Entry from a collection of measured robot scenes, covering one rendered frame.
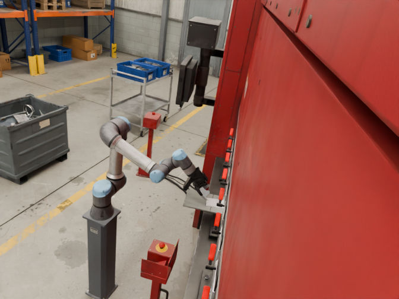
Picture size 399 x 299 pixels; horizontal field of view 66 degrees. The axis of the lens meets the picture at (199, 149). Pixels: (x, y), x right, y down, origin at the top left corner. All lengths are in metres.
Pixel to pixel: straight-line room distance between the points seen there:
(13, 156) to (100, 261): 1.76
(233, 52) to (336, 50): 2.27
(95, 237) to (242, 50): 1.71
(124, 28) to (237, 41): 7.98
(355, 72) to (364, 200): 0.07
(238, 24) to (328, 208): 2.28
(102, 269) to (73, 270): 0.52
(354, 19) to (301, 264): 0.17
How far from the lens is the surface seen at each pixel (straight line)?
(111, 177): 2.11
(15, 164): 3.77
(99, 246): 2.28
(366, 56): 0.18
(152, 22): 9.73
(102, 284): 2.57
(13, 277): 2.98
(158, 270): 1.89
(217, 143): 2.73
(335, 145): 0.24
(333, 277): 0.21
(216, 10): 8.87
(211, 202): 2.00
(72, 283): 2.83
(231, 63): 2.51
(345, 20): 0.23
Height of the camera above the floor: 2.20
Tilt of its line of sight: 28 degrees down
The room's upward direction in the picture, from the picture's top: 10 degrees clockwise
